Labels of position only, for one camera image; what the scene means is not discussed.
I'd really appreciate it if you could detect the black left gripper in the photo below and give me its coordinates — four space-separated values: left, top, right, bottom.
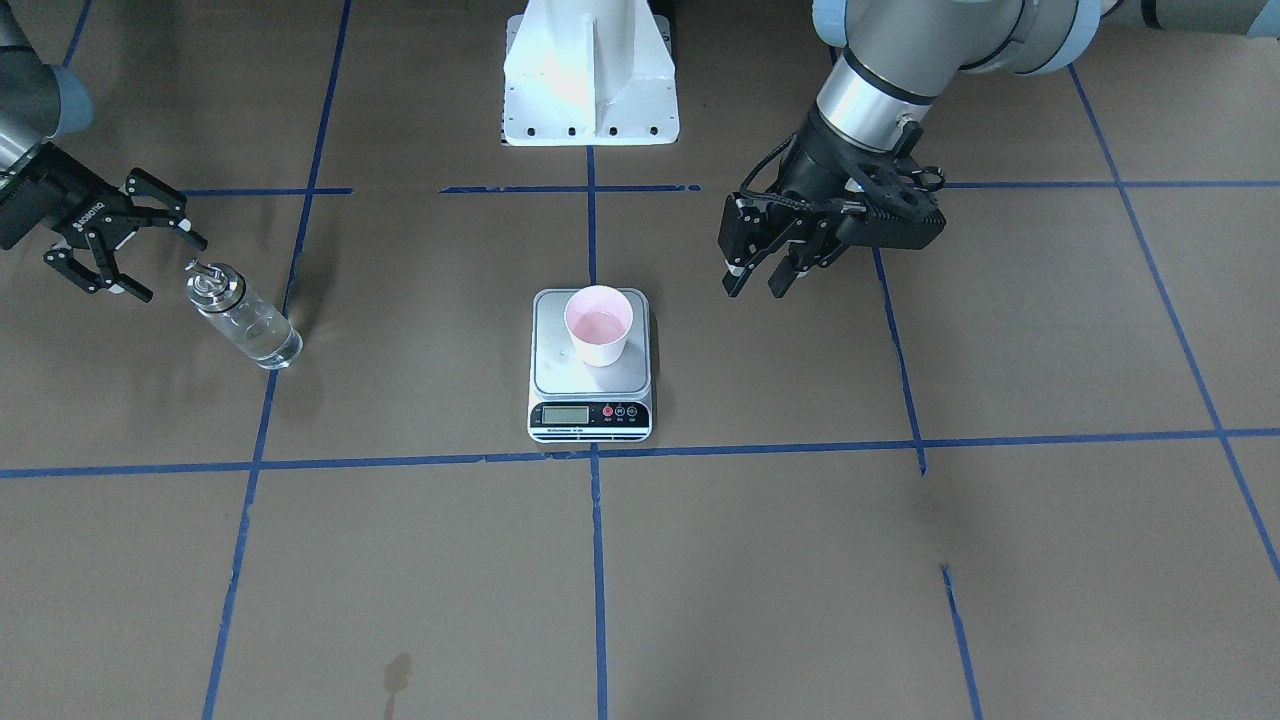
718 108 946 299

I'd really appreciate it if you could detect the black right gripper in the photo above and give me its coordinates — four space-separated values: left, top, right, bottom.
1 145 209 304

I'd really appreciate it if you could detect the pink paper cup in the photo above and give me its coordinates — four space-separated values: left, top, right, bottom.
563 284 634 368

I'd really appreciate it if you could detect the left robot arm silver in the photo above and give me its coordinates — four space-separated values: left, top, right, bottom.
718 1 1277 297

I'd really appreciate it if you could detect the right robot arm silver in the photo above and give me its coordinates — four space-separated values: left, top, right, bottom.
1 1 209 304

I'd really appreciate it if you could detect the digital kitchen scale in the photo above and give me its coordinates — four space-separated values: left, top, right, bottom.
527 288 654 443

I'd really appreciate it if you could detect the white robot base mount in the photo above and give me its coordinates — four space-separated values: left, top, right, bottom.
500 1 681 147

